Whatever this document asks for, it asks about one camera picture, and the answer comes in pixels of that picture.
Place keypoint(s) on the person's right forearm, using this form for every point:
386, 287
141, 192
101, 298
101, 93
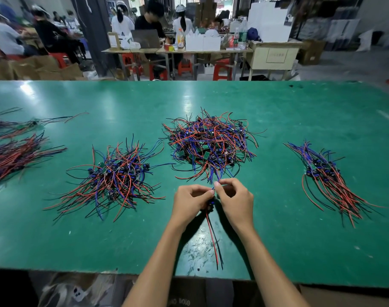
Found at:
268, 271

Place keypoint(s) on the person's left hand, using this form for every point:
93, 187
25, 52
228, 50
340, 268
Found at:
190, 206

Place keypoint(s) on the dark pillar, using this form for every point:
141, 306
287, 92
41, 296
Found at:
98, 32

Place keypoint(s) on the person's right hand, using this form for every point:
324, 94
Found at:
236, 206

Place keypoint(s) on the red plastic stool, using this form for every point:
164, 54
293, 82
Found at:
59, 59
185, 67
222, 70
132, 64

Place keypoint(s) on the stack of white boxes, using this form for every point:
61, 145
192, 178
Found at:
269, 22

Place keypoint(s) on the person's left forearm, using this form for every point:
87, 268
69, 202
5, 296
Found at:
156, 271

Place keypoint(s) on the long wooden work table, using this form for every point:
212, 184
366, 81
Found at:
175, 51

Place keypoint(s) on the grey laptop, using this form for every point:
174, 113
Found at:
146, 39

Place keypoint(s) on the cream cabinet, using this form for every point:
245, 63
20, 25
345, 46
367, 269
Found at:
274, 58

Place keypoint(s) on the brown cardboard box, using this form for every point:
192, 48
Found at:
313, 53

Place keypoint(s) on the row of cardboard boxes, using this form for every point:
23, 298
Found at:
38, 69

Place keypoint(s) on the dark blue bag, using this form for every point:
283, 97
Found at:
252, 34

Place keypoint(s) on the row of white containers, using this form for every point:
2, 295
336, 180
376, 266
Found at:
203, 42

